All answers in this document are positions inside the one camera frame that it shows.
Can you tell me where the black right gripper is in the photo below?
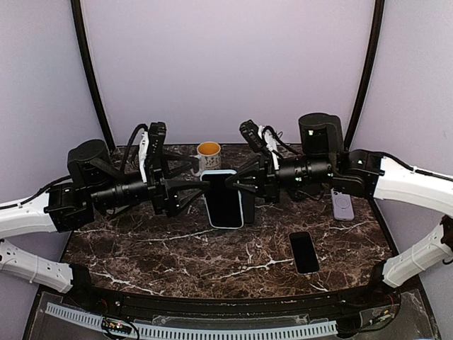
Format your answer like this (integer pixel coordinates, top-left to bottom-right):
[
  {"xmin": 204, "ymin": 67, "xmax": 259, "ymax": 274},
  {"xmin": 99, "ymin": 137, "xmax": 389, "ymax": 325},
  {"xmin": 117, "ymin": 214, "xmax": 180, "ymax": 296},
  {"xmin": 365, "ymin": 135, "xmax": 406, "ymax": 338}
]
[{"xmin": 225, "ymin": 148, "xmax": 336, "ymax": 203}]

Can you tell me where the clear magsafe phone case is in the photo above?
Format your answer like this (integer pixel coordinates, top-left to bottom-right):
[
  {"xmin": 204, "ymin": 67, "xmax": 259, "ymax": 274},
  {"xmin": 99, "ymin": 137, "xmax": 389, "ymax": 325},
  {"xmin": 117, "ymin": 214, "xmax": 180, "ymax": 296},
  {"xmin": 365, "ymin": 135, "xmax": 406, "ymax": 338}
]
[{"xmin": 288, "ymin": 231, "xmax": 321, "ymax": 276}]

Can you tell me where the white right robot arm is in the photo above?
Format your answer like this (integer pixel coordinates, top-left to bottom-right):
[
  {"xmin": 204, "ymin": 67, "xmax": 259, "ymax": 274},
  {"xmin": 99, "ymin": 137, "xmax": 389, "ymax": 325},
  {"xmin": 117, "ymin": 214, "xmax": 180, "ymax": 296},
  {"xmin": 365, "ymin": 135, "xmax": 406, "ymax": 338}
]
[{"xmin": 225, "ymin": 113, "xmax": 452, "ymax": 307}]

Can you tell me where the black phone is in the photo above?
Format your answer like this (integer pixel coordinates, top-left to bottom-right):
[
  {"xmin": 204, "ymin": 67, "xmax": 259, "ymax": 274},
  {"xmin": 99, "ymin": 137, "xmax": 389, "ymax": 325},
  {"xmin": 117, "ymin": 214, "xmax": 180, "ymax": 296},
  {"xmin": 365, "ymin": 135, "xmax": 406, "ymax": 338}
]
[
  {"xmin": 289, "ymin": 232, "xmax": 321, "ymax": 275},
  {"xmin": 241, "ymin": 192, "xmax": 255, "ymax": 225}
]

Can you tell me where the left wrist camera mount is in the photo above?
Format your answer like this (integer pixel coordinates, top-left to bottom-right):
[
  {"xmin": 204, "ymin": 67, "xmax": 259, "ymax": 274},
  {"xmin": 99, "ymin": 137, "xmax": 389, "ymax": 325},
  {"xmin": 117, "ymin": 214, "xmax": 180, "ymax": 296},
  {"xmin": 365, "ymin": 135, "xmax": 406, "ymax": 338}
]
[{"xmin": 120, "ymin": 122, "xmax": 166, "ymax": 184}]

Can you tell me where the white mug orange inside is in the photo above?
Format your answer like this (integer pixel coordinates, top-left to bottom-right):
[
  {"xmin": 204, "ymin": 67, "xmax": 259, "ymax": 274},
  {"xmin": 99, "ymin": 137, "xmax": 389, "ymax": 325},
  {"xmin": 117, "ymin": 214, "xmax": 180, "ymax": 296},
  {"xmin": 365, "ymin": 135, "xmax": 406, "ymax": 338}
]
[{"xmin": 191, "ymin": 142, "xmax": 222, "ymax": 176}]

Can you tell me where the black phone case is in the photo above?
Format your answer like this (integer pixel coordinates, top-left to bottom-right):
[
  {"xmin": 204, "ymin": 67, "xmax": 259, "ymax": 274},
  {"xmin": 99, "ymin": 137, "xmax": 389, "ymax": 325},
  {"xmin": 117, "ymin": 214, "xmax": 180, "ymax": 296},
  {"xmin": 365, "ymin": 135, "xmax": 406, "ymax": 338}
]
[{"xmin": 287, "ymin": 190, "xmax": 323, "ymax": 202}]

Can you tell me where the white slotted cable duct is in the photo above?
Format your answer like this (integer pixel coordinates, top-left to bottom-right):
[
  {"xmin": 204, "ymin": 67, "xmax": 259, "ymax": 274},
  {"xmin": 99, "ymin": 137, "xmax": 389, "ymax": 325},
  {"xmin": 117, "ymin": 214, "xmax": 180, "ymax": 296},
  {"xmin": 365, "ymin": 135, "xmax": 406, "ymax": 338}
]
[{"xmin": 45, "ymin": 302, "xmax": 338, "ymax": 339}]

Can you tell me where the black left frame post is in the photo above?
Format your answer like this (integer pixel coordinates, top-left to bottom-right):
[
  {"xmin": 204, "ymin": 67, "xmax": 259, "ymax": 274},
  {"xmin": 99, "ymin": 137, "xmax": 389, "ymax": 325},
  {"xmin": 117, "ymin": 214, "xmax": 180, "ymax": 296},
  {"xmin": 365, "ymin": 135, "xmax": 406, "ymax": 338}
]
[{"xmin": 70, "ymin": 0, "xmax": 116, "ymax": 152}]

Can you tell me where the black front table rail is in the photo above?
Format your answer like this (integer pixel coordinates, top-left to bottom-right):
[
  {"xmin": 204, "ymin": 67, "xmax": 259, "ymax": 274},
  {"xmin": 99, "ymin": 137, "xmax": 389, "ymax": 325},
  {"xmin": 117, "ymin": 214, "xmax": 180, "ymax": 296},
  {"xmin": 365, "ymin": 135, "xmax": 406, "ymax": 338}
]
[{"xmin": 38, "ymin": 274, "xmax": 425, "ymax": 322}]

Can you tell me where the black frame post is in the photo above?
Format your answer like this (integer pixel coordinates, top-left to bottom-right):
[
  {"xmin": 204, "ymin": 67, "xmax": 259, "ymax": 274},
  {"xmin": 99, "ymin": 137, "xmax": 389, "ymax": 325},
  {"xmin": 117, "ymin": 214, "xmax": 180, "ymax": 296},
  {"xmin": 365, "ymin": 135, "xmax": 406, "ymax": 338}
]
[
  {"xmin": 70, "ymin": 0, "xmax": 116, "ymax": 152},
  {"xmin": 344, "ymin": 0, "xmax": 385, "ymax": 149}
]

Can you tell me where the black right frame post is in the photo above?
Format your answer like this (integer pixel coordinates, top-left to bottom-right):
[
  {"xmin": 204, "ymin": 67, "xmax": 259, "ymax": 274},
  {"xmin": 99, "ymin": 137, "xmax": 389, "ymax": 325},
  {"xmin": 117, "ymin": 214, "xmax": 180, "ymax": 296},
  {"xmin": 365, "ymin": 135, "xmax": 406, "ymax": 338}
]
[{"xmin": 344, "ymin": 0, "xmax": 385, "ymax": 149}]

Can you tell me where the lilac phone case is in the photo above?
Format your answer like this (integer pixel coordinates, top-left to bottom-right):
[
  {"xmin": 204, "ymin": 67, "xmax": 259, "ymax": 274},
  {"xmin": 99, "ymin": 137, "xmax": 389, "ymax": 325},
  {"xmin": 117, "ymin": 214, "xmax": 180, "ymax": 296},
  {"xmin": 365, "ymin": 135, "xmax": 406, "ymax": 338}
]
[{"xmin": 331, "ymin": 188, "xmax": 355, "ymax": 221}]

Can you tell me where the light blue phone case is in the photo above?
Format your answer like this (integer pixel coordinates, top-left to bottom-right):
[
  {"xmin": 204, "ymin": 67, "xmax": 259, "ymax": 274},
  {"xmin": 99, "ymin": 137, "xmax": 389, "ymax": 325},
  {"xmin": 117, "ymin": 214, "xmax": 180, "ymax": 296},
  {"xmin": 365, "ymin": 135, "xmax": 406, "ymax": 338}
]
[{"xmin": 200, "ymin": 169, "xmax": 244, "ymax": 230}]

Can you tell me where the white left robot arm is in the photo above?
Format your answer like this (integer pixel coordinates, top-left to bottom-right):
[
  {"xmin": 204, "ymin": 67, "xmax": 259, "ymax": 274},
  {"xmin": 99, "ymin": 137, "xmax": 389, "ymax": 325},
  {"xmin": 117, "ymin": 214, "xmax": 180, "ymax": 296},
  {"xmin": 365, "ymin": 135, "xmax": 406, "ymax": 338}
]
[{"xmin": 1, "ymin": 139, "xmax": 210, "ymax": 309}]

